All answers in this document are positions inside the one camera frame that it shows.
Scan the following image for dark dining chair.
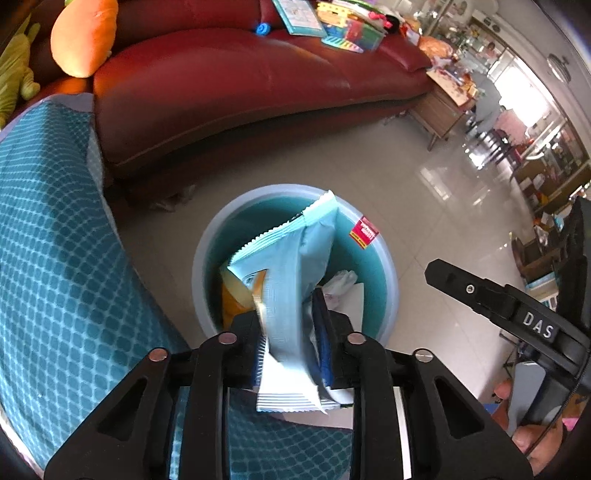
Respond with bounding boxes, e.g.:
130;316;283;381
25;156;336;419
479;124;514;168

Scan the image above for wooden side table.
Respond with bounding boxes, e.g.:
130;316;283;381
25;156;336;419
408;68;479;151

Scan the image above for beige and teal tablecloth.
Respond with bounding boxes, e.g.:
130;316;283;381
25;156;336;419
0;92;357;480

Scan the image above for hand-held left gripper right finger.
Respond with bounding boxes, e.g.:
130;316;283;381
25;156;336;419
310;288;532;480

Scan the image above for orange snack packet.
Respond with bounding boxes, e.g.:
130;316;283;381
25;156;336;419
221;271;257;329

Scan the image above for person's right hand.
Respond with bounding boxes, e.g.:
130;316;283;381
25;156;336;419
492;377;572;477

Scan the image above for orange plastic bag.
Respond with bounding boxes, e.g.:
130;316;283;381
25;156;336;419
417;34;452;59

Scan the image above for dark red leather sofa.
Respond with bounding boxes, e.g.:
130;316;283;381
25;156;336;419
28;0;435;186

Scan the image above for light blue picture book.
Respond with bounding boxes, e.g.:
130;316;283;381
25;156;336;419
271;0;327;37

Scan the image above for orange plush toy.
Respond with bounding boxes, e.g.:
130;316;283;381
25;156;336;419
50;0;120;78

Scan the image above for blue-grey trash bin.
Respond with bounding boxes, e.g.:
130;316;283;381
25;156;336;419
191;184;399;352

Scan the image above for light blue chips packet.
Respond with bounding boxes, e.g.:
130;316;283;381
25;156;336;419
228;190;354;414

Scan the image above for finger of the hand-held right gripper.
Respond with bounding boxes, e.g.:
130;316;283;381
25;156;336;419
425;257;514;320

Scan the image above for crumpled clear plastic wrapper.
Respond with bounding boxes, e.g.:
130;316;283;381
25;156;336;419
151;184;198;212

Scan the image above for green plush toy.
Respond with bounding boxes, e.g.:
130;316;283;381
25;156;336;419
0;14;42;131

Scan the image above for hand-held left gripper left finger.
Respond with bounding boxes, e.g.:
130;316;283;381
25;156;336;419
44;311;269;480

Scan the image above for small red packet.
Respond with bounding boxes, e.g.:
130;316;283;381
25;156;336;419
348;215;380;250

